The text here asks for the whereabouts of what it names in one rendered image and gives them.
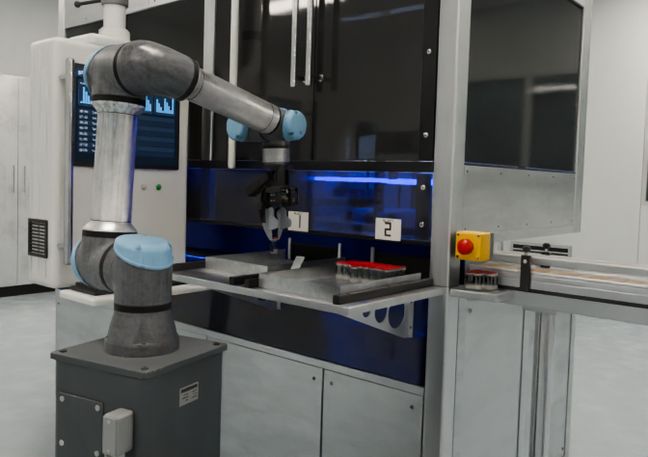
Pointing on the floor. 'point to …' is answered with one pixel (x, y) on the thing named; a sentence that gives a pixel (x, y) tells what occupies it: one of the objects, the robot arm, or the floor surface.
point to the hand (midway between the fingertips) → (272, 235)
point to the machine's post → (446, 210)
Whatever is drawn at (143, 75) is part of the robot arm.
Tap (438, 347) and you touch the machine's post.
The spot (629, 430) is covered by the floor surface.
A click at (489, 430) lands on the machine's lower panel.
